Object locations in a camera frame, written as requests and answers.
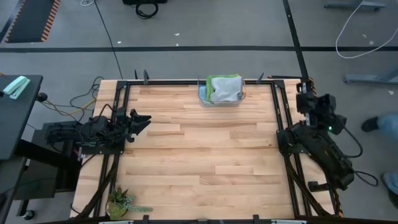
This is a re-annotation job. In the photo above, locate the black aluminium table frame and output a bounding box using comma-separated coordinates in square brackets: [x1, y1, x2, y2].
[70, 76, 343, 224]

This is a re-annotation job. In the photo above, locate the green microfiber towel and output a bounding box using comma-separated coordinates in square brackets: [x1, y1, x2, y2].
[205, 73, 241, 101]

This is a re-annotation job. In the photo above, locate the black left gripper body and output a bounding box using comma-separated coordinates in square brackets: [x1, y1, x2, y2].
[113, 107, 136, 144]

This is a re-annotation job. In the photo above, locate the artificial succulent plant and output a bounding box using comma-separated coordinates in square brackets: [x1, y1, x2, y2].
[105, 186, 154, 220]

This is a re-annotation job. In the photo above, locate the yellow floor cable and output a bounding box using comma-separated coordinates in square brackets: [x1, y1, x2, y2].
[46, 98, 98, 116]

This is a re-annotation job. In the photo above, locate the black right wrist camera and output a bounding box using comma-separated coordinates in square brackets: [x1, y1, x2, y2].
[317, 93, 337, 114]

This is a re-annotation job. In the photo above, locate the coiled black floor cable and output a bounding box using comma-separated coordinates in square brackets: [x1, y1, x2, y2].
[135, 2, 159, 20]

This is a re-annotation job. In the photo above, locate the person's black shoe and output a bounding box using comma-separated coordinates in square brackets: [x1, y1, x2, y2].
[387, 189, 398, 210]
[361, 116, 381, 133]

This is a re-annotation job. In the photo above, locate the black side desk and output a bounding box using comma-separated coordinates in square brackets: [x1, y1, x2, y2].
[0, 73, 44, 224]

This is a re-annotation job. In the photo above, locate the clear plastic bin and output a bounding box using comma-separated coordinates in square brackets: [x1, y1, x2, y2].
[197, 76, 248, 109]

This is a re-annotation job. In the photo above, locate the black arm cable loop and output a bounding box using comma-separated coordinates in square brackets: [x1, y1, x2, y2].
[341, 124, 379, 187]

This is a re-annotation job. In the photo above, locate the black orange-edged floor mat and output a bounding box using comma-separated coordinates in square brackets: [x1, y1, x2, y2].
[4, 0, 62, 44]

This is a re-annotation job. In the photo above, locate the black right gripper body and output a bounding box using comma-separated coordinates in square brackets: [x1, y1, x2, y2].
[295, 90, 321, 125]

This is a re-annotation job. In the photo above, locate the black computer box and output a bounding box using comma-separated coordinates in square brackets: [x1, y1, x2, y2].
[14, 123, 83, 200]

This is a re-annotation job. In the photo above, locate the white floor cable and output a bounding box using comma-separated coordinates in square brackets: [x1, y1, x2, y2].
[335, 0, 398, 59]

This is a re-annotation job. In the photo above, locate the mint green stapler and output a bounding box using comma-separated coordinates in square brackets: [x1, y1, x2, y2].
[2, 75, 31, 100]

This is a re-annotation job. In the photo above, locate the grey table foot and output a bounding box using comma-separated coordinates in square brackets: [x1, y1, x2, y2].
[324, 0, 386, 10]
[343, 67, 398, 85]

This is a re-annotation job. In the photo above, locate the grey waffle microfiber towel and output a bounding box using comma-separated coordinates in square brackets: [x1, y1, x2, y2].
[210, 75, 244, 103]

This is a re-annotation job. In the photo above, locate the thin black floor cable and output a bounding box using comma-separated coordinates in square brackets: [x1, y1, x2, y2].
[93, 0, 124, 80]

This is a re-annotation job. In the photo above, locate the person's leg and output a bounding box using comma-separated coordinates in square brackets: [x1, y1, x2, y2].
[381, 172, 398, 197]
[376, 113, 398, 141]

